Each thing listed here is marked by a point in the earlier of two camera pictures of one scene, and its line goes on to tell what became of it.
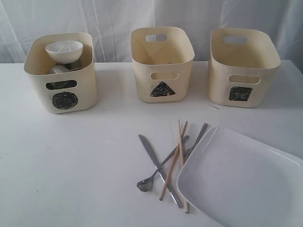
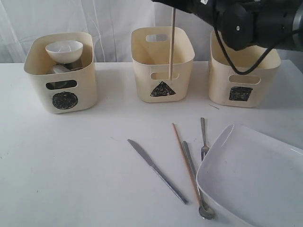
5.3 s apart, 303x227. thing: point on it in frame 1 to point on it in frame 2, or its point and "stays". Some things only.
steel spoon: (145, 185) to (205, 210)
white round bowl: (64, 52) stays
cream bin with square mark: (243, 64) stays
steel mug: (60, 69) stays
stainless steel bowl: (61, 84) stays
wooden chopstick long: (168, 176) to (172, 42)
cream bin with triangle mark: (163, 58) stays
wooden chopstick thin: (186, 203) to (196, 193)
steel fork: (188, 152) to (205, 149)
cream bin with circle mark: (61, 92) stays
